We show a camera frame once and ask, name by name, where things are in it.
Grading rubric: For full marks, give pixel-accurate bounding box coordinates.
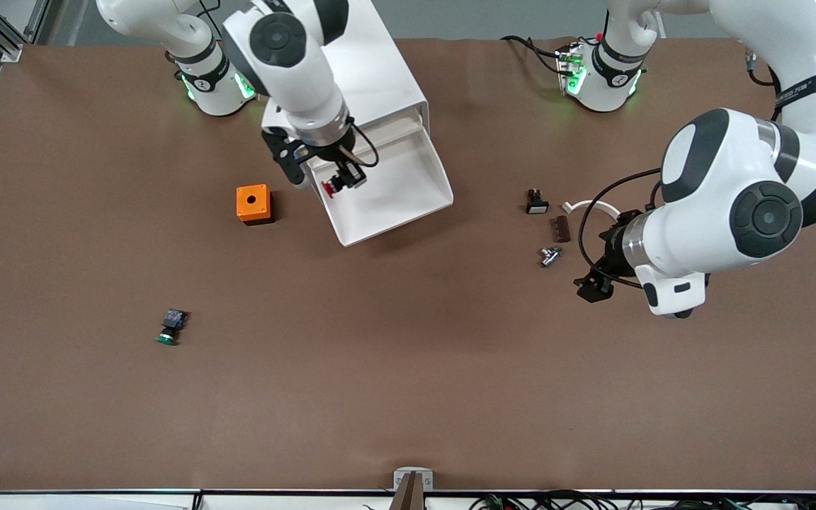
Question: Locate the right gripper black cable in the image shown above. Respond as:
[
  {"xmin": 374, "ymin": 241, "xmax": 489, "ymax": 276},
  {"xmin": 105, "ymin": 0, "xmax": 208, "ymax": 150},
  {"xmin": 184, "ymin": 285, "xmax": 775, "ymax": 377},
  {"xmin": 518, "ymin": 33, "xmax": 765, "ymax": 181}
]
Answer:
[{"xmin": 344, "ymin": 122, "xmax": 380, "ymax": 169}]

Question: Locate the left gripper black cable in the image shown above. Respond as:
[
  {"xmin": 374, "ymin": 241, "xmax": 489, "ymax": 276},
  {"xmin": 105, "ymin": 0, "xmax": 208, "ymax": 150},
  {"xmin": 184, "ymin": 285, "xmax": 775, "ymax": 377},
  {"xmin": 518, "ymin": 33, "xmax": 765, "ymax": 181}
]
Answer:
[{"xmin": 577, "ymin": 168, "xmax": 664, "ymax": 288}]

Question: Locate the aluminium frame post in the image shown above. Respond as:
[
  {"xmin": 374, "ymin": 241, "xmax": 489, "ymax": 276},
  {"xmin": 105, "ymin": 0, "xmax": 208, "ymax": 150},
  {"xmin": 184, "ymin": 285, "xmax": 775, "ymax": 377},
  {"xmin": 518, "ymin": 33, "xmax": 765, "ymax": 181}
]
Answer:
[{"xmin": 0, "ymin": 0, "xmax": 51, "ymax": 63}]

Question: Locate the white base connector plate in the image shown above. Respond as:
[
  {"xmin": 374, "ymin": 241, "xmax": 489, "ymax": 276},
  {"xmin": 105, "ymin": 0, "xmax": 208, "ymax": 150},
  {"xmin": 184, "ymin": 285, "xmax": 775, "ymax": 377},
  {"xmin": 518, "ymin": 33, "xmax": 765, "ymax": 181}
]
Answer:
[
  {"xmin": 235, "ymin": 64, "xmax": 261, "ymax": 101},
  {"xmin": 555, "ymin": 42, "xmax": 587, "ymax": 96}
]

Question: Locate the orange button box with hole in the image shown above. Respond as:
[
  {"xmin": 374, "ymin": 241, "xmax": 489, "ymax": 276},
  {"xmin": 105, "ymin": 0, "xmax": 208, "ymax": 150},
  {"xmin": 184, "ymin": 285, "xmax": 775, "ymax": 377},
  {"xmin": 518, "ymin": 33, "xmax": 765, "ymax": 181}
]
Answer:
[{"xmin": 236, "ymin": 184, "xmax": 275, "ymax": 227}]

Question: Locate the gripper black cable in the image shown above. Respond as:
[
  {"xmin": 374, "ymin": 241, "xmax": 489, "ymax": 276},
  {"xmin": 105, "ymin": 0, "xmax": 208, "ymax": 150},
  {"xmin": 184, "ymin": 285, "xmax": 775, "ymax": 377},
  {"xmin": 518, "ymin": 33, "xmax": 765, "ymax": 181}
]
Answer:
[
  {"xmin": 344, "ymin": 122, "xmax": 380, "ymax": 169},
  {"xmin": 577, "ymin": 168, "xmax": 664, "ymax": 288}
]

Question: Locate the black cable bundle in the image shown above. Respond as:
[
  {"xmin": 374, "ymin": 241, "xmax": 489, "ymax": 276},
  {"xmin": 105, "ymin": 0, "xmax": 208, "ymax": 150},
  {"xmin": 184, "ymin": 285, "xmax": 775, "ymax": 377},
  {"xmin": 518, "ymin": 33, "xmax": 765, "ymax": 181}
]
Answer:
[{"xmin": 468, "ymin": 489, "xmax": 816, "ymax": 510}]

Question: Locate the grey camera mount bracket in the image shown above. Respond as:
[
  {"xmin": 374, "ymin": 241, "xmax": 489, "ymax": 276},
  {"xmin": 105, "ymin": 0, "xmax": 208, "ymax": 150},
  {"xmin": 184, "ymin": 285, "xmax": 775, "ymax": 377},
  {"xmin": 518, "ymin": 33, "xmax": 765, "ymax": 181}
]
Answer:
[{"xmin": 393, "ymin": 467, "xmax": 434, "ymax": 510}]

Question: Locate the green mushroom push button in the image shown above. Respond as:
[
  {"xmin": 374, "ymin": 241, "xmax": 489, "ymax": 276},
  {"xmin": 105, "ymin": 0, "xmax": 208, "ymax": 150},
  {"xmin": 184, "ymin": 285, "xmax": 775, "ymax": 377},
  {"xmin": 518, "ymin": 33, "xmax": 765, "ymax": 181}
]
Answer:
[{"xmin": 155, "ymin": 308, "xmax": 191, "ymax": 346}]

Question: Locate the white curved plastic bracket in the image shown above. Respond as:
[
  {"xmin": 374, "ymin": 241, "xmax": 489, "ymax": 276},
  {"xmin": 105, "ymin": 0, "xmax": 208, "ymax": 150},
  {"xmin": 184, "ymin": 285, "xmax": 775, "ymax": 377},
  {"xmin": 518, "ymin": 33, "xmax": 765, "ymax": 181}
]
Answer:
[{"xmin": 562, "ymin": 200, "xmax": 623, "ymax": 222}]

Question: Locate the white drawer cabinet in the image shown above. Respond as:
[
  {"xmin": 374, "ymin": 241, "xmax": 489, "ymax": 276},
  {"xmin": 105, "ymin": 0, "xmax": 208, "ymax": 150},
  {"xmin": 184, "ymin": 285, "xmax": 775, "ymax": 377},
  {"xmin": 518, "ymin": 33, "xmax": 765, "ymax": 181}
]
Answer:
[{"xmin": 261, "ymin": 0, "xmax": 429, "ymax": 153}]

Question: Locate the black base cable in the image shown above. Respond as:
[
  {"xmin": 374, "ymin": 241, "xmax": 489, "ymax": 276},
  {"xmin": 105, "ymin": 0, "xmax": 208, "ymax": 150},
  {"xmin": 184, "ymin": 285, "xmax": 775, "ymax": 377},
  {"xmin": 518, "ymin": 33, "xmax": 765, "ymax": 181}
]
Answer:
[{"xmin": 500, "ymin": 34, "xmax": 566, "ymax": 75}]

